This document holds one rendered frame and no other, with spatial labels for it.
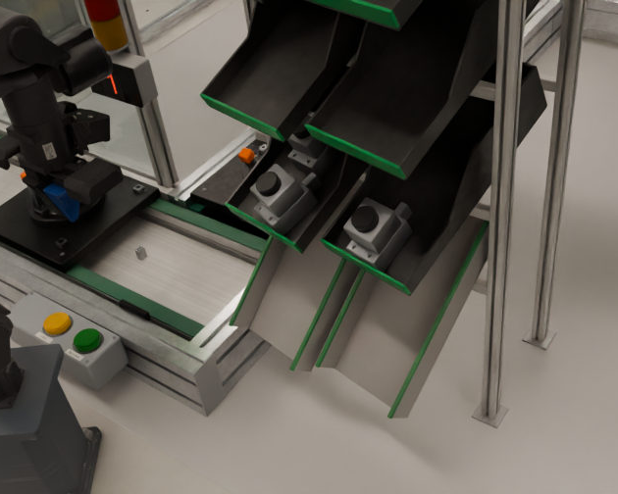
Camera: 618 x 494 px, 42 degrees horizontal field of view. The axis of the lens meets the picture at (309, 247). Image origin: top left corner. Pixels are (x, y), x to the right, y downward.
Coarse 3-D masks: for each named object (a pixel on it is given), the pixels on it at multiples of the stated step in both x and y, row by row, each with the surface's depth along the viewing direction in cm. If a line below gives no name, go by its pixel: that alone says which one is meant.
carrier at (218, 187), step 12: (252, 144) 157; (264, 144) 150; (228, 168) 152; (240, 168) 151; (216, 180) 149; (228, 180) 149; (240, 180) 148; (192, 192) 147; (204, 192) 147; (216, 192) 146; (228, 192) 146; (204, 204) 147; (216, 204) 144
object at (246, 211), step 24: (288, 144) 107; (264, 168) 106; (288, 168) 105; (336, 168) 102; (360, 168) 99; (240, 192) 104; (336, 192) 98; (240, 216) 103; (312, 216) 100; (288, 240) 97
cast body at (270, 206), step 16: (272, 176) 96; (288, 176) 96; (256, 192) 97; (272, 192) 95; (288, 192) 96; (304, 192) 98; (256, 208) 100; (272, 208) 96; (288, 208) 97; (304, 208) 99; (272, 224) 98; (288, 224) 99
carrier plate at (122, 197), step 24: (24, 192) 153; (120, 192) 150; (144, 192) 149; (0, 216) 148; (24, 216) 148; (96, 216) 145; (120, 216) 144; (0, 240) 146; (24, 240) 142; (48, 240) 141; (72, 240) 140; (96, 240) 141; (48, 264) 139; (72, 264) 138
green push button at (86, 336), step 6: (84, 330) 123; (90, 330) 123; (96, 330) 123; (78, 336) 122; (84, 336) 122; (90, 336) 122; (96, 336) 122; (78, 342) 121; (84, 342) 121; (90, 342) 121; (96, 342) 121; (78, 348) 121; (84, 348) 120; (90, 348) 121
